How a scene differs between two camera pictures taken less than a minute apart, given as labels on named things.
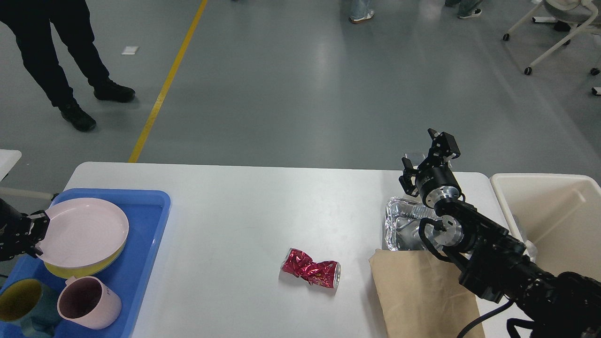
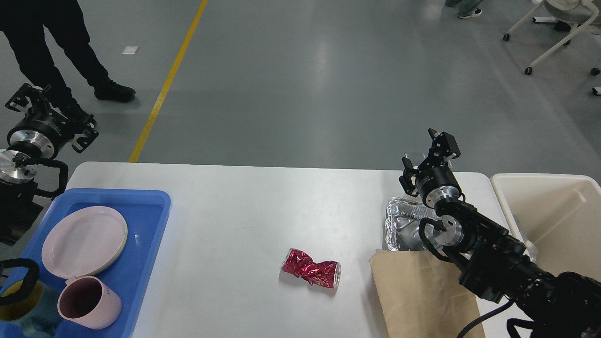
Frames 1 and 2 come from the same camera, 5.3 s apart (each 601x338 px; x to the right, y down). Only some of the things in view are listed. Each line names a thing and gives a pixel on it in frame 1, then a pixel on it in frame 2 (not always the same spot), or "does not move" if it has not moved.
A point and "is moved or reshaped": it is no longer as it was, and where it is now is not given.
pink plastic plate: x=82 y=232 is moved or reshaped
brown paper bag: x=420 y=295 does not move
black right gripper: x=435 y=181 does not move
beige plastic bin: x=560 y=213 does not move
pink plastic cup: x=88 y=301 does not move
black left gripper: x=17 y=236 -> x=48 y=136
